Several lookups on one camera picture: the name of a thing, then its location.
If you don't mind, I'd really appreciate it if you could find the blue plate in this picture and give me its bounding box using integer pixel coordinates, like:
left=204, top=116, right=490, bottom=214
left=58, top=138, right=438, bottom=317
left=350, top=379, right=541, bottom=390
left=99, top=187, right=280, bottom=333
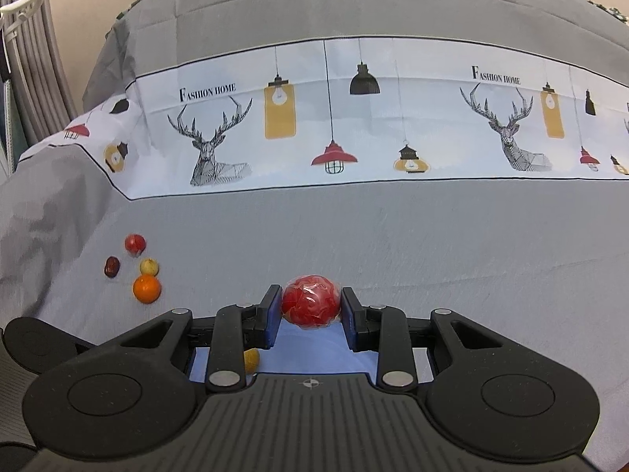
left=188, top=324, right=434, bottom=385

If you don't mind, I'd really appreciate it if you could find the white plastic rack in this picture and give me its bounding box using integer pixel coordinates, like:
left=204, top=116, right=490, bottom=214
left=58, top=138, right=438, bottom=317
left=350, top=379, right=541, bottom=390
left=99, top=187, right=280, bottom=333
left=0, top=0, right=54, bottom=79

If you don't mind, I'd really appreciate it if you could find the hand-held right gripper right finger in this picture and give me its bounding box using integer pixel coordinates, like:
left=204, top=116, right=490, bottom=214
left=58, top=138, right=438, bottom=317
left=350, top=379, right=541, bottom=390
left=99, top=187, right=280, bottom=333
left=342, top=287, right=497, bottom=388

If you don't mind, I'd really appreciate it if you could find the orange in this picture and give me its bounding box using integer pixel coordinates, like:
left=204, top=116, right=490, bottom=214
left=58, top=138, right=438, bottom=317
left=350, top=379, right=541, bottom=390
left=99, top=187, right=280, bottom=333
left=132, top=275, right=162, bottom=304

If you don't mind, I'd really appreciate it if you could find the grey printed bed sheet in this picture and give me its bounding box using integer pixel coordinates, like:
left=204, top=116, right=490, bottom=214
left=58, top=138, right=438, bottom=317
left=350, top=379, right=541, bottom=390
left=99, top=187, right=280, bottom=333
left=0, top=0, right=629, bottom=453

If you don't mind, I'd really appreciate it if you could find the grey curtain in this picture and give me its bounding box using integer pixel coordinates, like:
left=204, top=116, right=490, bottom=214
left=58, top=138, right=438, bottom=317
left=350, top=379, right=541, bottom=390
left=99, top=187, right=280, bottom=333
left=0, top=0, right=77, bottom=178

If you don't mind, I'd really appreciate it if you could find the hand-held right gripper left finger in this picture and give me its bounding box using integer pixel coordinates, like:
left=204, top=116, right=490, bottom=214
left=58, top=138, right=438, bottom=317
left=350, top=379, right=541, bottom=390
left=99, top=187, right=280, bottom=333
left=115, top=285, right=283, bottom=394

